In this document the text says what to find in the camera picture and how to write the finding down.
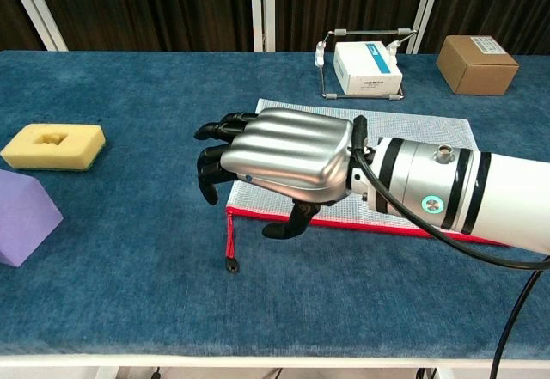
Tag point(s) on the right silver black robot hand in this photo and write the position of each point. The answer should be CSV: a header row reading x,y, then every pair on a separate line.
x,y
292,151

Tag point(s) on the silver mesh zipper pouch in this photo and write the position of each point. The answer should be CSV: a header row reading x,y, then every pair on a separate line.
x,y
421,125

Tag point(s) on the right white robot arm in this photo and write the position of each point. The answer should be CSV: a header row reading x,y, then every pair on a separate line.
x,y
507,198

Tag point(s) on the white box with blue stripe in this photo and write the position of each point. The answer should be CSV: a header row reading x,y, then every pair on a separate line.
x,y
365,67

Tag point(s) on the dark brown curtain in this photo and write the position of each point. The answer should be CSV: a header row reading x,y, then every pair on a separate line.
x,y
150,5

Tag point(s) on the brown cardboard box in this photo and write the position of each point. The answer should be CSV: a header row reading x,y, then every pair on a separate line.
x,y
477,63

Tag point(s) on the yellow sponge with hole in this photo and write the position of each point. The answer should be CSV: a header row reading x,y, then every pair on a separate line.
x,y
81,149

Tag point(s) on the purple foam cube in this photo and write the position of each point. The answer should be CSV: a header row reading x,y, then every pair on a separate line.
x,y
21,211

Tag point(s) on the white frame post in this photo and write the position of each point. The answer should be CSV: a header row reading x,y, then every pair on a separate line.
x,y
425,5
262,9
34,5

